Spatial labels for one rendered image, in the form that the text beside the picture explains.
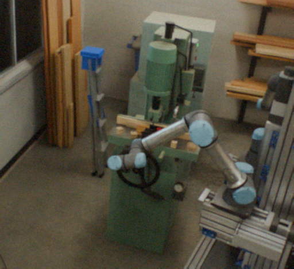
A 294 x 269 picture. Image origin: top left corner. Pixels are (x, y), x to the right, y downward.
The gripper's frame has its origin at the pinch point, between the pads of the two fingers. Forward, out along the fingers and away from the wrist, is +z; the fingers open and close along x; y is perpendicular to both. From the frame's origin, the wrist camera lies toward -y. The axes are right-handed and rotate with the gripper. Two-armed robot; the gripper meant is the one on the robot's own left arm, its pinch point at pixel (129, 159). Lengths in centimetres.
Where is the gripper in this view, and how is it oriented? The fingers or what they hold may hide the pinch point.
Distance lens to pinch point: 251.8
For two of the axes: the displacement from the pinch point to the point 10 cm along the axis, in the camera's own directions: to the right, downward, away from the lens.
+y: -2.0, 9.8, -0.6
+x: 9.6, 1.8, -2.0
